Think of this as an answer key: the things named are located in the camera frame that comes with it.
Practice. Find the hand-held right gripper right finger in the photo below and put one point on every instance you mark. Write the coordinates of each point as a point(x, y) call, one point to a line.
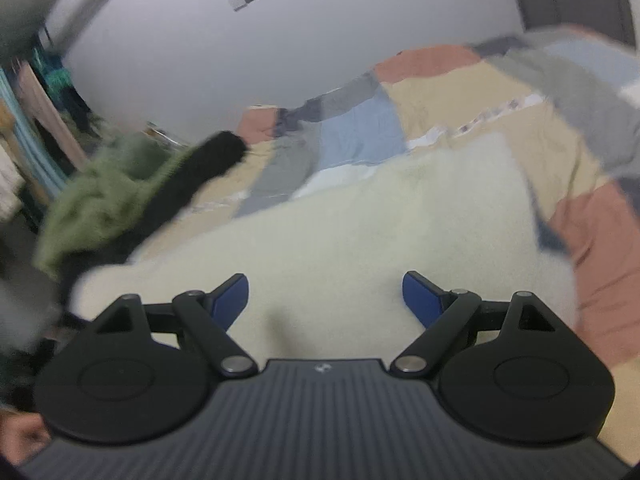
point(420, 300)

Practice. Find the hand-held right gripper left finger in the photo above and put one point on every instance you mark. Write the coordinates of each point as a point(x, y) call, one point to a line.
point(231, 300)

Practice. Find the teal clothes hangers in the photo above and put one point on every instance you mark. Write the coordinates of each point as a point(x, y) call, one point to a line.
point(52, 72)

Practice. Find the patchwork bed cover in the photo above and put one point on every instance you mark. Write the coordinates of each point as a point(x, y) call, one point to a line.
point(450, 90)

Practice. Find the light blue hanging garment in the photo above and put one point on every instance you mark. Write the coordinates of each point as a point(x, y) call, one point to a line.
point(30, 145)

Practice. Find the cream fleece garment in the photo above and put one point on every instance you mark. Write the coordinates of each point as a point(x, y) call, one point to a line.
point(350, 230)

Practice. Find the green fleece garment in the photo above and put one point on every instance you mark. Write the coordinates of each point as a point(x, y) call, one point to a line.
point(95, 210)

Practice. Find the black garment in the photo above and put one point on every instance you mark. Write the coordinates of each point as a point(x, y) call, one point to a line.
point(205, 160)

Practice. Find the beige hanging garment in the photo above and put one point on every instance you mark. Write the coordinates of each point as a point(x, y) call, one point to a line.
point(50, 115)

